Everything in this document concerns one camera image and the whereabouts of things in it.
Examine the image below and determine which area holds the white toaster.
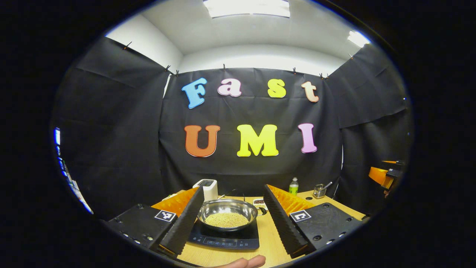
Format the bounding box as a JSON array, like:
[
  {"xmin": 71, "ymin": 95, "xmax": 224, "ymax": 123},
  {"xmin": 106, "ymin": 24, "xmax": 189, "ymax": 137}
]
[{"xmin": 192, "ymin": 179, "xmax": 218, "ymax": 202}]

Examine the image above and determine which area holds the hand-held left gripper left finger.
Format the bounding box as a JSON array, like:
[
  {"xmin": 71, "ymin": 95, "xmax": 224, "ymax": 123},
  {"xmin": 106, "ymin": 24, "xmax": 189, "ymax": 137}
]
[{"xmin": 106, "ymin": 186, "xmax": 205, "ymax": 258}]

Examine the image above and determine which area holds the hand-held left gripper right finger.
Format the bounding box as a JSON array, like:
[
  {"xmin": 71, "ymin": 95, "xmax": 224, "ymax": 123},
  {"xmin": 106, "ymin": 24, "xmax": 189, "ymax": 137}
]
[{"xmin": 263, "ymin": 184, "xmax": 363, "ymax": 259}]

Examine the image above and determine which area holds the black backdrop cloth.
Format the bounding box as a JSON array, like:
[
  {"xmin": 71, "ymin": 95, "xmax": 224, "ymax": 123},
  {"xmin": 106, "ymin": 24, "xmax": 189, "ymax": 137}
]
[{"xmin": 52, "ymin": 36, "xmax": 414, "ymax": 220}]

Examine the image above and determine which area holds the black induction cooktop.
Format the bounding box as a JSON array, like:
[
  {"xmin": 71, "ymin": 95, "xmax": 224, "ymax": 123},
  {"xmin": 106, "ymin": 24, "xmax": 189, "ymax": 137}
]
[{"xmin": 187, "ymin": 218, "xmax": 260, "ymax": 250}]

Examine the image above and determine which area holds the steel pot with black handle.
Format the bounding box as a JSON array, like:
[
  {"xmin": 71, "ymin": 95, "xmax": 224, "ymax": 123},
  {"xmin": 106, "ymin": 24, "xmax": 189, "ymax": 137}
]
[{"xmin": 197, "ymin": 199, "xmax": 267, "ymax": 232}]

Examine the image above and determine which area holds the large ceiling light panel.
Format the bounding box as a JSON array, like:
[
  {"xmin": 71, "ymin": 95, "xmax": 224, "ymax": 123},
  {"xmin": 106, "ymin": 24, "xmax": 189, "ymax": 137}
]
[{"xmin": 203, "ymin": 0, "xmax": 290, "ymax": 18}]

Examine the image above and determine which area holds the pile of yellow soybeans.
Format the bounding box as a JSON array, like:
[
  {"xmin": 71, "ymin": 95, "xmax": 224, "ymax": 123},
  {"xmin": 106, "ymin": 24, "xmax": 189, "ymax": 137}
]
[{"xmin": 204, "ymin": 212, "xmax": 250, "ymax": 228}]

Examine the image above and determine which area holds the black power cable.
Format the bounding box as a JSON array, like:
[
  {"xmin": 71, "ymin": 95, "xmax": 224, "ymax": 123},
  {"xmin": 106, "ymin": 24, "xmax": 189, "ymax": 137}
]
[{"xmin": 219, "ymin": 189, "xmax": 246, "ymax": 202}]

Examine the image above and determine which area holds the small ceiling light panel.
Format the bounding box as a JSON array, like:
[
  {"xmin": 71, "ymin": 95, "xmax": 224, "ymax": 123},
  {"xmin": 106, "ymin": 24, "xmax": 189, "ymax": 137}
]
[{"xmin": 348, "ymin": 31, "xmax": 371, "ymax": 48}]

